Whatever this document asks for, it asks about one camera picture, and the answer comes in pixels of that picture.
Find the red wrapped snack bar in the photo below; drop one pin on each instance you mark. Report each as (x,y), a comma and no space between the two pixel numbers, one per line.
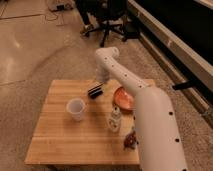
(130,140)

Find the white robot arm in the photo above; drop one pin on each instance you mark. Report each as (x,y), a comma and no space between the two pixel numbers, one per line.
(159,142)

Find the power strip on floor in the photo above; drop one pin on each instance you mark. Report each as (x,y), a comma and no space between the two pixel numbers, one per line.
(60,5)

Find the black eraser block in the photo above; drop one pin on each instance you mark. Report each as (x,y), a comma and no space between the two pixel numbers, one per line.
(95,92)

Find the small white bottle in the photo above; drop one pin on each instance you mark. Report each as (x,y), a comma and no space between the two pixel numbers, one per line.
(114,120)

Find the person's leg with shoe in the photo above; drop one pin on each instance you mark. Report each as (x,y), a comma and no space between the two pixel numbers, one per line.
(81,7)

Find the white ceramic cup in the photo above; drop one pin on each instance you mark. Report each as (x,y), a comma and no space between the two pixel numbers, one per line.
(75,107)

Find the wooden table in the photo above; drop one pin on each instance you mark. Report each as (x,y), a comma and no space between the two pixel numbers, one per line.
(60,140)

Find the black office chair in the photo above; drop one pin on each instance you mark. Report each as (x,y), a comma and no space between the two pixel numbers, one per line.
(110,10)

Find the orange round bowl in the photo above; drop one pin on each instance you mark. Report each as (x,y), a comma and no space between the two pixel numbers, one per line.
(122,99)

